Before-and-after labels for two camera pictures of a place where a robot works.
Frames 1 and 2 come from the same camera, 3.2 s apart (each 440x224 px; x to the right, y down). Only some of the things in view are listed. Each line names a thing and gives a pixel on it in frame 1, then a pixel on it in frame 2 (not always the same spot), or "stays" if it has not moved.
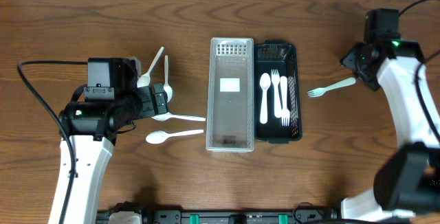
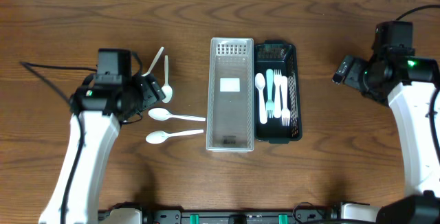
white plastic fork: (318, 92) → (269, 105)
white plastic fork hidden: (276, 82) stays
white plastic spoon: (168, 115) stays
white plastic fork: (285, 112) stays
